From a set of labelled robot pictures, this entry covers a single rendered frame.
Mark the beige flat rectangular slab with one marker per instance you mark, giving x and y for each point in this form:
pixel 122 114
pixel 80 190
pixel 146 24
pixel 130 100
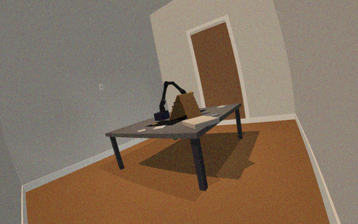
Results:
pixel 200 122

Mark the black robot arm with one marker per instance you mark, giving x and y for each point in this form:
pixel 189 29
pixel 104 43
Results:
pixel 162 102

